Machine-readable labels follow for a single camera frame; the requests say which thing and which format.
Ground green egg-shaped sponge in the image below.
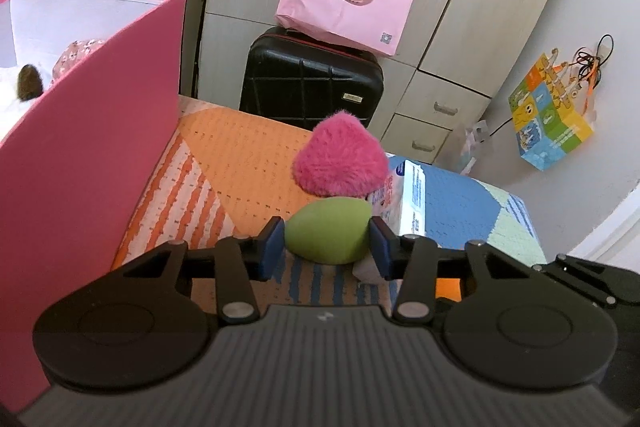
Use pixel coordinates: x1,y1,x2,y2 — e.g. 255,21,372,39
284,198,373,265

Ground white and brown plush toy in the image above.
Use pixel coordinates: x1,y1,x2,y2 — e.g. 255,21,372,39
0,64,46,142

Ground small clear hanging pouch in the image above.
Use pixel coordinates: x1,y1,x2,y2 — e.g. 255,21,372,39
457,119,493,175

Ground colourful gift bag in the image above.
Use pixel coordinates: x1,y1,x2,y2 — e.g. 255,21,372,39
508,52,596,172

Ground pink storage box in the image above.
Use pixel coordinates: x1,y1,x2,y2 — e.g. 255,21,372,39
0,0,188,413

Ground pink floral cloth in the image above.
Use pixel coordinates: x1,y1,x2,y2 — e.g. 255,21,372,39
50,38,108,90

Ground pink fluffy heart cushion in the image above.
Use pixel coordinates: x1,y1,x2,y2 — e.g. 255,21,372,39
291,110,391,198

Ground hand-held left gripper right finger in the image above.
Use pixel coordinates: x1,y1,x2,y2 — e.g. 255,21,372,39
369,216,543,324

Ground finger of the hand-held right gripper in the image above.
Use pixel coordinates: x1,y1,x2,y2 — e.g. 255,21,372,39
532,253,640,309

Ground beige wardrobe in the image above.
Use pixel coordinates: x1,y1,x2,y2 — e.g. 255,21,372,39
197,0,583,175

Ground white and blue carton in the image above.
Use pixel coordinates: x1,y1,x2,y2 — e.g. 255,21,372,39
367,154,429,238

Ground orange ball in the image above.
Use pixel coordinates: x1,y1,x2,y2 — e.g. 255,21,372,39
435,278,467,303

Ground patterned bed blanket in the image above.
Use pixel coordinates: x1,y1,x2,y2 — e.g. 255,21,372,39
110,94,548,308

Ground black suitcase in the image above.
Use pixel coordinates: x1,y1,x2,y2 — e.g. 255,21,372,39
239,26,385,132

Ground orange and black hanging cords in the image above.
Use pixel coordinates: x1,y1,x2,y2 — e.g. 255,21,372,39
572,34,615,108

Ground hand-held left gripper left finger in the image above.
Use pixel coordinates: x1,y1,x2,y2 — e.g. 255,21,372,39
122,216,286,324

